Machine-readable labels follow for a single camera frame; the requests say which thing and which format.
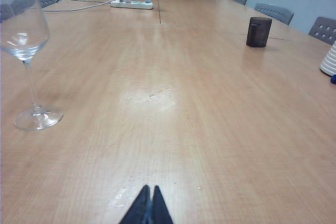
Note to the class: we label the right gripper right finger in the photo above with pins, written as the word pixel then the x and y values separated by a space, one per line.
pixel 161 211

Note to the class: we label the white ribbed cup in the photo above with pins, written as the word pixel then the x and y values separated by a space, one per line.
pixel 330 58

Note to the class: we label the dark cylindrical cup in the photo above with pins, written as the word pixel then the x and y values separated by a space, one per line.
pixel 258 32

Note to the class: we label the small blue object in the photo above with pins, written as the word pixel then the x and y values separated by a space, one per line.
pixel 334 79

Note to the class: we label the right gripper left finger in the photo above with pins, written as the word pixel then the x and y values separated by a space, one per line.
pixel 139 211

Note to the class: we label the clear stemmed wine glass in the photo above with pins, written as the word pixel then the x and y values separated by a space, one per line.
pixel 25 48

